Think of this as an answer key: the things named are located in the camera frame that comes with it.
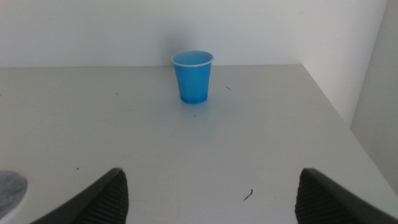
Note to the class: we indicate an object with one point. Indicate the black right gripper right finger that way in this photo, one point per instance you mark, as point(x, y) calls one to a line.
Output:
point(323, 202)

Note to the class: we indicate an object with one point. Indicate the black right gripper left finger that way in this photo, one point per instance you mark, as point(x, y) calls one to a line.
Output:
point(105, 199)

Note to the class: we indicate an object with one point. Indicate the blue plastic cup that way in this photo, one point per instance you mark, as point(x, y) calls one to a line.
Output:
point(192, 84)

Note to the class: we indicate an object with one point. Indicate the round grey cup mat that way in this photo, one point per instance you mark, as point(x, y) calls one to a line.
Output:
point(11, 193)

